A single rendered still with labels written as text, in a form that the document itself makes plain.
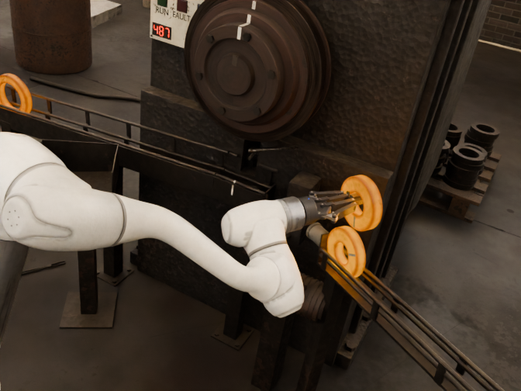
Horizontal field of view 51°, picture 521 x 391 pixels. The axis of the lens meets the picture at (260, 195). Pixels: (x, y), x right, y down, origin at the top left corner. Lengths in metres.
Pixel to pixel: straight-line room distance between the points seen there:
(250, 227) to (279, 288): 0.16
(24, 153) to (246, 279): 0.52
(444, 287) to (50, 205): 2.23
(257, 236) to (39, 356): 1.17
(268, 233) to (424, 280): 1.62
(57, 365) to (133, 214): 1.26
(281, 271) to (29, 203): 0.61
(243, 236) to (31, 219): 0.57
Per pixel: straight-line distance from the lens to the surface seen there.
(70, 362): 2.21
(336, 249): 1.66
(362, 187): 1.50
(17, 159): 1.02
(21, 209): 0.92
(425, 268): 2.92
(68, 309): 2.38
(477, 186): 3.53
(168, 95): 2.06
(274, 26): 1.58
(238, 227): 1.31
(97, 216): 0.95
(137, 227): 1.03
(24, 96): 2.44
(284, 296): 1.29
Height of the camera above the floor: 1.67
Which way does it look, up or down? 32 degrees down
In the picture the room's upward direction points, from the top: 9 degrees clockwise
